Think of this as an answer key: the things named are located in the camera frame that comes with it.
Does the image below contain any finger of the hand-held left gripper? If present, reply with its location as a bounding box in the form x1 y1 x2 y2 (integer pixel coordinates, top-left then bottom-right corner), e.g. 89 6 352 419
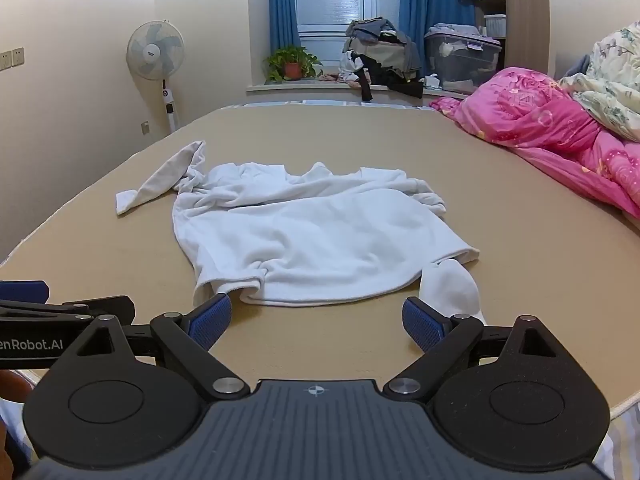
0 296 137 325
0 280 51 307

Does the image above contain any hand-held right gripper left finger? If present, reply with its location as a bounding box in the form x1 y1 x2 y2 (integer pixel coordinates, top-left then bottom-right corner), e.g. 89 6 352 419
60 294 251 401

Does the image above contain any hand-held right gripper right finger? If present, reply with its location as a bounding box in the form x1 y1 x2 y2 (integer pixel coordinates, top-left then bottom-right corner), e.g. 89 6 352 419
382 296 576 403

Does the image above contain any white sweatshirt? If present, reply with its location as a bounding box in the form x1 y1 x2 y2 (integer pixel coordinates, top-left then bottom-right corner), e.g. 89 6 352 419
115 140 488 326

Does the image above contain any pile of dark clothes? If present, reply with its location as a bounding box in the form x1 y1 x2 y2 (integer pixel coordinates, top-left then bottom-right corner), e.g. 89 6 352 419
339 17 427 102

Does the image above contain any person's left hand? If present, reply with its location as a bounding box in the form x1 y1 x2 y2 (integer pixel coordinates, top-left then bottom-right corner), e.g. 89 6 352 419
0 370 34 404

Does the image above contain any bed with tan sheet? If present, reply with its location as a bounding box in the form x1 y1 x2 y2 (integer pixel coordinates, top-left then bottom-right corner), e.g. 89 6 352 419
0 102 640 426

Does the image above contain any pink floral quilt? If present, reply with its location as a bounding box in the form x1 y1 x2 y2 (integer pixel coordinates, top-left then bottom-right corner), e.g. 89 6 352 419
429 66 640 234

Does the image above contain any white standing fan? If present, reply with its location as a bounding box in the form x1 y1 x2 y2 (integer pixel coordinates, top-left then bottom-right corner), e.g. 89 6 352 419
126 20 183 135

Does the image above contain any clear plastic storage box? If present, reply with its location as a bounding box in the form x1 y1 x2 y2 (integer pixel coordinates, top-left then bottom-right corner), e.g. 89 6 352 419
424 23 503 95

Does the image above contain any green potted plant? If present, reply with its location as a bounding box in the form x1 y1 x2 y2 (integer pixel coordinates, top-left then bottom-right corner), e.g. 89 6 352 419
263 46 324 84

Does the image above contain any white plastic basket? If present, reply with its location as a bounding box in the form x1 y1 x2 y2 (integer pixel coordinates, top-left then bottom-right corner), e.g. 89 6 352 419
482 14 508 39

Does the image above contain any cream floral quilt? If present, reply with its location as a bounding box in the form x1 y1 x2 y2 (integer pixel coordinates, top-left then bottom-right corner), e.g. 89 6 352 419
559 21 640 142

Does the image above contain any blue curtain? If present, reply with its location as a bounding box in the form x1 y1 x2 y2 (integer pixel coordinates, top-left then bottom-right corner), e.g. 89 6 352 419
267 0 302 67
398 0 479 61

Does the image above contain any wooden shelf unit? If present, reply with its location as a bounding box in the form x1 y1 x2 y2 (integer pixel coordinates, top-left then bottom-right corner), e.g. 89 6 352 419
472 0 551 82

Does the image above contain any window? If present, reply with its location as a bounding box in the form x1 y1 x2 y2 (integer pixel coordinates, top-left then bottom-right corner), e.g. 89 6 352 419
295 0 404 69

